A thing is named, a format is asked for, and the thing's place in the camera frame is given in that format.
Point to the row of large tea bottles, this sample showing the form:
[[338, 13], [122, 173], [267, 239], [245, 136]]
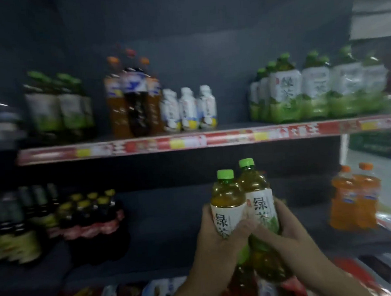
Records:
[[316, 91]]

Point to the dark grey metal shelf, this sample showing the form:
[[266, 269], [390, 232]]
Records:
[[170, 219]]

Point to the small green tea bottle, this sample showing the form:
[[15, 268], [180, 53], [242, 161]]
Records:
[[256, 185], [227, 197]]

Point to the person's left hand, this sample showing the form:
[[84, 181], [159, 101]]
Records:
[[214, 256]]

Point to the cluster of checked-neck sauce bottles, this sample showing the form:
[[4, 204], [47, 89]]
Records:
[[20, 234]]

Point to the cluster of white drink bottles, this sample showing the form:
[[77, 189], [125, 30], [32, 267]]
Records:
[[188, 110]]

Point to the large orange soda bottle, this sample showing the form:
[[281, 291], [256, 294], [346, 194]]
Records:
[[344, 203], [116, 108], [154, 106], [370, 202]]

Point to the cluster of small cola bottles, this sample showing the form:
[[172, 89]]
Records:
[[91, 223]]

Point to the person's right hand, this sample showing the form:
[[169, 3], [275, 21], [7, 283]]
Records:
[[292, 245]]

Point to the cluster of small tea bottles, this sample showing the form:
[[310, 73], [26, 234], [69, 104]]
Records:
[[49, 108]]

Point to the red shelf price strip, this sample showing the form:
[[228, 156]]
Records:
[[45, 155]]

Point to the stack of white blue packets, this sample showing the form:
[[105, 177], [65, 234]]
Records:
[[164, 293]]

